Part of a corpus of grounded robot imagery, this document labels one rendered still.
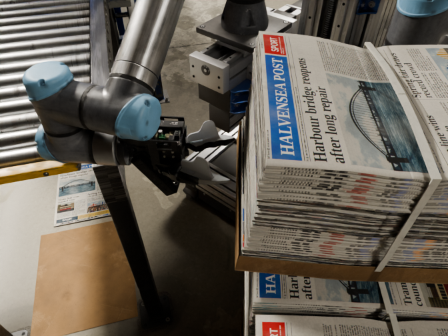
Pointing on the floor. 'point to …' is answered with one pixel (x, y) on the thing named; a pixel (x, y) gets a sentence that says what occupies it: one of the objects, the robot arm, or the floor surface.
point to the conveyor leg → (120, 22)
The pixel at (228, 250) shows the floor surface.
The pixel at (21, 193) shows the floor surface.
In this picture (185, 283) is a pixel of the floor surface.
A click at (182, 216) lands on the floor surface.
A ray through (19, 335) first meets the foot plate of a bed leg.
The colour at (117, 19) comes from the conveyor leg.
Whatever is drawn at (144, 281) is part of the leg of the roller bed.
